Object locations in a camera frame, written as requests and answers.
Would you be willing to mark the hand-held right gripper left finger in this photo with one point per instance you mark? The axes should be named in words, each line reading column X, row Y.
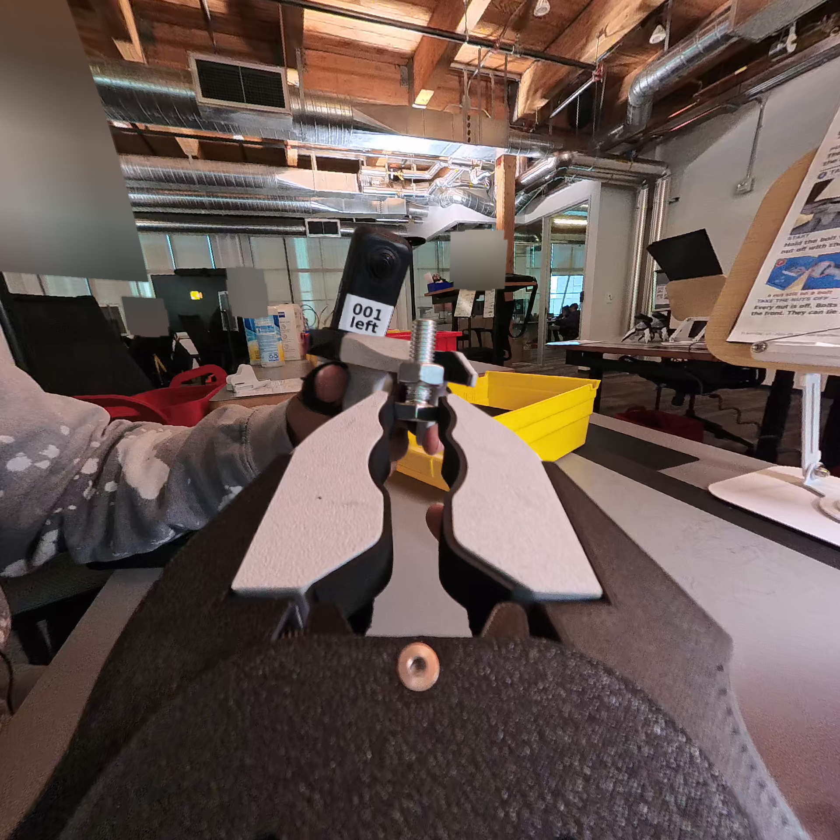
column 315, row 512

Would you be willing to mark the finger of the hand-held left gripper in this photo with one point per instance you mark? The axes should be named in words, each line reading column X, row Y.
column 371, row 358
column 459, row 369

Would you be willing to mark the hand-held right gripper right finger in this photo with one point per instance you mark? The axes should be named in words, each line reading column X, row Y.
column 512, row 518

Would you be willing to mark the silver hex nut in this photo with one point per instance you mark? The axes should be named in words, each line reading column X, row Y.
column 423, row 375

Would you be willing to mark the silver bolt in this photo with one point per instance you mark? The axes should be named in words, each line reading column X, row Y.
column 423, row 341

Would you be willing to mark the person's left forearm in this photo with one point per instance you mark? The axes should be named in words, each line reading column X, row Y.
column 131, row 472

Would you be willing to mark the person's right hand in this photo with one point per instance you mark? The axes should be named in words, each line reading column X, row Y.
column 434, row 520

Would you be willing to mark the person's left hand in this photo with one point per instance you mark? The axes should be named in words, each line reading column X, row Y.
column 305, row 423

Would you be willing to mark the red plastic bin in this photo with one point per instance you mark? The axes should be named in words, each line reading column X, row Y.
column 446, row 340

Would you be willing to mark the yellow plastic bin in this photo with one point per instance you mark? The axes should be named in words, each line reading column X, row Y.
column 525, row 407

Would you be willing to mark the white carton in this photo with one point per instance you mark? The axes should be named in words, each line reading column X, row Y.
column 292, row 331

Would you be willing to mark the wipes canister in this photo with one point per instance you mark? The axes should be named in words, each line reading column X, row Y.
column 264, row 341

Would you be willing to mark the white plastic holder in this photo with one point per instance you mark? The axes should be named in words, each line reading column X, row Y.
column 246, row 379

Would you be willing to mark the dark office desk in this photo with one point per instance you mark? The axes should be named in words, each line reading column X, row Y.
column 610, row 348

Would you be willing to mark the black board with yellow sticker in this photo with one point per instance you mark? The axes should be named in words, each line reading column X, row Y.
column 190, row 315

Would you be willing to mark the red basket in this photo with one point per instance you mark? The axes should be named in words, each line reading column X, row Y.
column 164, row 400

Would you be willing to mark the spare black gripper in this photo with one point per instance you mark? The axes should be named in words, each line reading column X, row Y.
column 646, row 327

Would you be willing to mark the white vent grille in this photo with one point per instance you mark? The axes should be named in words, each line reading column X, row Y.
column 239, row 82

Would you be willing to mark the wooden stand with black panel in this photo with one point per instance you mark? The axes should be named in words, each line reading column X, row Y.
column 695, row 298

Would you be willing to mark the black mesh chair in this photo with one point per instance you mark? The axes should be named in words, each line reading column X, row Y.
column 65, row 341

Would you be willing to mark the wooden post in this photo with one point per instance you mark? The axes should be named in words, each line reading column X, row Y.
column 505, row 216

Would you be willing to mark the large silver duct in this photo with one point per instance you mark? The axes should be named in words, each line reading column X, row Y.
column 394, row 124

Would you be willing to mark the silver ventilation duct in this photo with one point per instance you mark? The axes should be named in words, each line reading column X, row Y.
column 663, row 72

